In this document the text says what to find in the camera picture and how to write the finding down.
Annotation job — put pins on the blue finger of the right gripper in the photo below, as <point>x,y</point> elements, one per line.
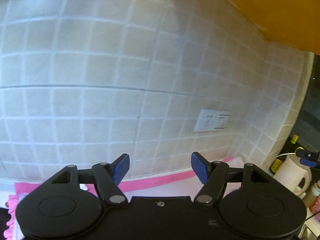
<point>307,157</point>

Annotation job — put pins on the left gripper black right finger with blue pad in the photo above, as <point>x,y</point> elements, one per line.
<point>213,177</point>

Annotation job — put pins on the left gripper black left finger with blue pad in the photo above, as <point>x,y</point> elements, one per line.
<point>108,177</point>

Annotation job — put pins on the dark sauce bottle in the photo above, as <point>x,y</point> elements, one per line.
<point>290,146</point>

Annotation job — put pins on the white electric kettle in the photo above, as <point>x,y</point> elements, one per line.
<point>293,175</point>

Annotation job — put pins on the grey thermos bottle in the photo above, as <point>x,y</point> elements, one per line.
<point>311,194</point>

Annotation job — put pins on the pink fleece mat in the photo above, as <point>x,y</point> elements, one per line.
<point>176,184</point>

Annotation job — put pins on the dark window frame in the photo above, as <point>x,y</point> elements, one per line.
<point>306,128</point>

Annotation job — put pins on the white wall socket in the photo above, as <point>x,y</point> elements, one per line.
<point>210,120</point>

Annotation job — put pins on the orange wall cabinet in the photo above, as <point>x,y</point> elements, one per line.
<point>292,22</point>

